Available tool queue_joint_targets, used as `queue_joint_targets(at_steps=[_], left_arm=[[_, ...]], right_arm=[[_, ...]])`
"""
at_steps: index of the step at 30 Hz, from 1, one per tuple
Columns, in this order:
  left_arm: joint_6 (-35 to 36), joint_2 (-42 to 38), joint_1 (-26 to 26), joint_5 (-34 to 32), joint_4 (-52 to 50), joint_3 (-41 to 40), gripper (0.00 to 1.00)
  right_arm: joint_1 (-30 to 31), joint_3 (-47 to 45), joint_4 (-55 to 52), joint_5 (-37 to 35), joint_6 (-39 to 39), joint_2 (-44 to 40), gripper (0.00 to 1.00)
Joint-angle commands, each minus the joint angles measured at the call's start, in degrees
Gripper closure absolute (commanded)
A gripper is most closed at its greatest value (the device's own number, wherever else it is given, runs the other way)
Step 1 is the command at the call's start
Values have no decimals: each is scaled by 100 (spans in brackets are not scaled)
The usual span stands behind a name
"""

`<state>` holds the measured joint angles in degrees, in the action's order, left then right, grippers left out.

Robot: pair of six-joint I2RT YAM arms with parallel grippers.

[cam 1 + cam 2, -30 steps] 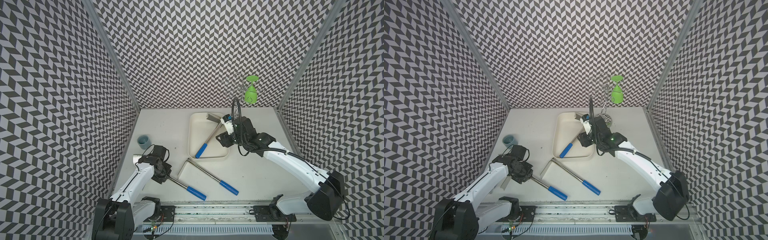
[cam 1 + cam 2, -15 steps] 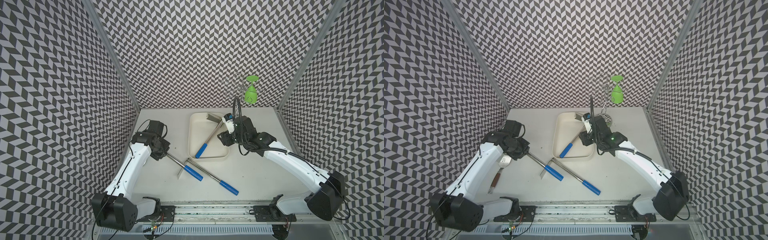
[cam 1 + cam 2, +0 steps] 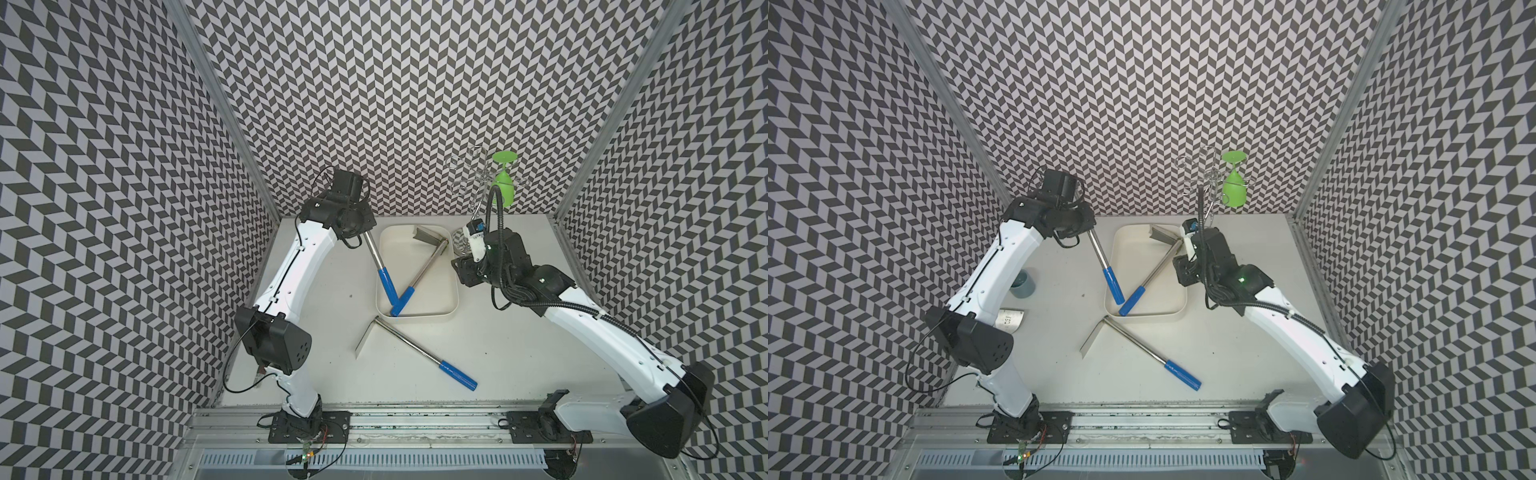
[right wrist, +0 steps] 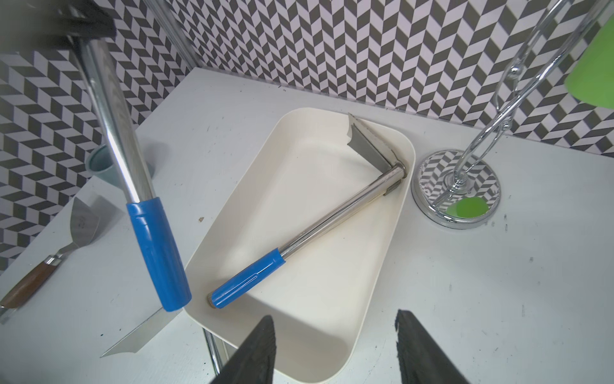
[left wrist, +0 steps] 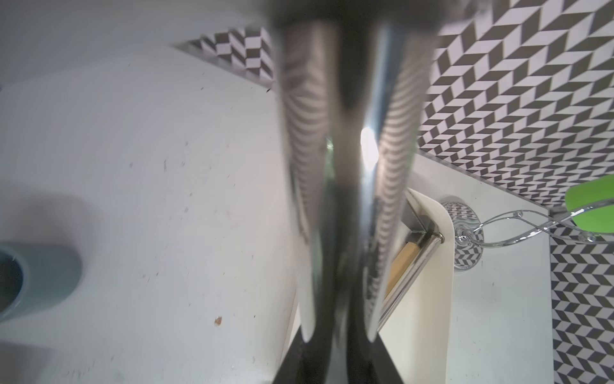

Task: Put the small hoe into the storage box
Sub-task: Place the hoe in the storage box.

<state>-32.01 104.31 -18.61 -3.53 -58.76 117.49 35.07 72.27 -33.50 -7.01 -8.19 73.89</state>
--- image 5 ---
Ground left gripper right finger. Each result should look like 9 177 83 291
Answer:
354 335 404 384

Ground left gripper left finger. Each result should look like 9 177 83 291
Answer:
272 326 317 384

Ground cream storage box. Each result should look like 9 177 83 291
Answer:
379 189 455 383

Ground wooden handle hoe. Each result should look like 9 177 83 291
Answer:
385 242 421 300

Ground chrome cup rack stand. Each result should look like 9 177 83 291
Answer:
443 199 613 271

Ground grey-blue cup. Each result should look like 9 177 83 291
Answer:
1 242 83 322

